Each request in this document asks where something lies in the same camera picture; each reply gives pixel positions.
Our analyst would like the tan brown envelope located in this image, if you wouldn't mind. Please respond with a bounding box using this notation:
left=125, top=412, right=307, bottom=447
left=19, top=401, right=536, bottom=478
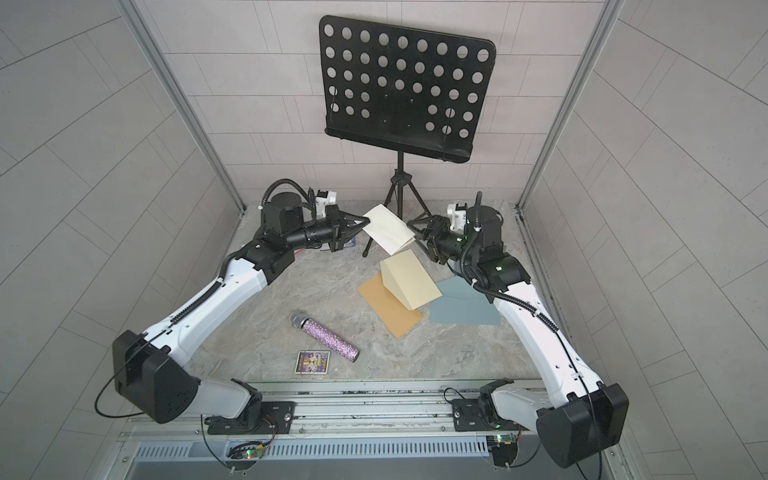
left=357, top=273, right=424, bottom=338

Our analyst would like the cream envelope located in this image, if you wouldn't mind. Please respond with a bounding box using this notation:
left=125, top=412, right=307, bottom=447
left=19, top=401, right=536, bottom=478
left=380, top=250, right=442, bottom=310

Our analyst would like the right small circuit board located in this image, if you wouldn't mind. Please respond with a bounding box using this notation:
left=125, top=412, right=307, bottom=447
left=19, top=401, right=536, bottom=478
left=486, top=434, right=519, bottom=469

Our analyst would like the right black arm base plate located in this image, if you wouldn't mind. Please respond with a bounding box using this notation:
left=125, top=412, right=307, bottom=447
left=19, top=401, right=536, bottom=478
left=449, top=398, right=522, bottom=432

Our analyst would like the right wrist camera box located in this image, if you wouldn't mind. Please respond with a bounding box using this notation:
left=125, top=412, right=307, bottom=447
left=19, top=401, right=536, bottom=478
left=447, top=203, right=468, bottom=233

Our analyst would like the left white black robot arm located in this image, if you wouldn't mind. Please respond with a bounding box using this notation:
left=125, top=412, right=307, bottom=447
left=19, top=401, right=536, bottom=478
left=108, top=192, right=370, bottom=434

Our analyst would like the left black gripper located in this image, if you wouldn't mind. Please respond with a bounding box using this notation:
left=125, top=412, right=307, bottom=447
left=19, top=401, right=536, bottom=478
left=282, top=207, right=368, bottom=253

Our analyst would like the small colourful card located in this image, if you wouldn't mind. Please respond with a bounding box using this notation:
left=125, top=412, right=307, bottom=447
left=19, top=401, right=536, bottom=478
left=295, top=350, right=331, bottom=375

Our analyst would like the blue-grey envelope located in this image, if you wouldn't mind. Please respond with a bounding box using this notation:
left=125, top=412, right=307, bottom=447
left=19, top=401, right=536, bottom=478
left=429, top=277, right=501, bottom=326

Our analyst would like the left small circuit board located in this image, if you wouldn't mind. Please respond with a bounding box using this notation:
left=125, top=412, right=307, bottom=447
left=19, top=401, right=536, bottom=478
left=227, top=441, right=270, bottom=461

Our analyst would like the aluminium mounting rail frame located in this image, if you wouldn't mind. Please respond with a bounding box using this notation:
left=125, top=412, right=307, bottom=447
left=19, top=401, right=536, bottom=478
left=116, top=377, right=622, bottom=463

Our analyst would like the purple glitter microphone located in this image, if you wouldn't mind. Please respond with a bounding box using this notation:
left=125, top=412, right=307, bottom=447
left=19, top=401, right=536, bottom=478
left=290, top=311, right=360, bottom=362

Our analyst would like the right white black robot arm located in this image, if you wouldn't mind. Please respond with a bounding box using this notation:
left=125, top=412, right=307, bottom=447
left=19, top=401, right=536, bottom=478
left=407, top=204, right=629, bottom=468

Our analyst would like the black perforated music stand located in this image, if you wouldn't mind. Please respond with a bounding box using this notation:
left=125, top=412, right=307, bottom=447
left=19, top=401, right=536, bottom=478
left=318, top=14, right=498, bottom=258

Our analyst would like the cream letter paper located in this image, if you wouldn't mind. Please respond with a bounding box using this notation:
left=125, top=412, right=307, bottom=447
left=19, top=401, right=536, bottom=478
left=363, top=204, right=415, bottom=255

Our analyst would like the small circuit board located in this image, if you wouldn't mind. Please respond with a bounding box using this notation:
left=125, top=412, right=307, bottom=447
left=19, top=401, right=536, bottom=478
left=227, top=441, right=270, bottom=461
left=486, top=434, right=519, bottom=469

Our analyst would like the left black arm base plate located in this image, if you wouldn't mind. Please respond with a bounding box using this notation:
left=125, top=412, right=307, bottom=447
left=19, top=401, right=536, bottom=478
left=204, top=401, right=297, bottom=435

